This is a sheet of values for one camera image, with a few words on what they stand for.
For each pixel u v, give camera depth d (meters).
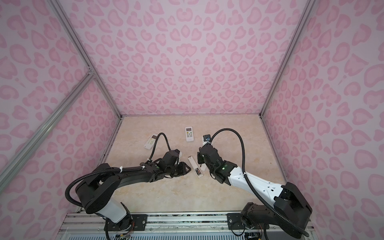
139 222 0.73
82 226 0.74
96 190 0.45
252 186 0.46
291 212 0.40
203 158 0.63
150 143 1.02
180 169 0.78
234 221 0.73
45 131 0.64
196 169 0.90
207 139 0.69
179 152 0.84
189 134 1.07
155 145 0.74
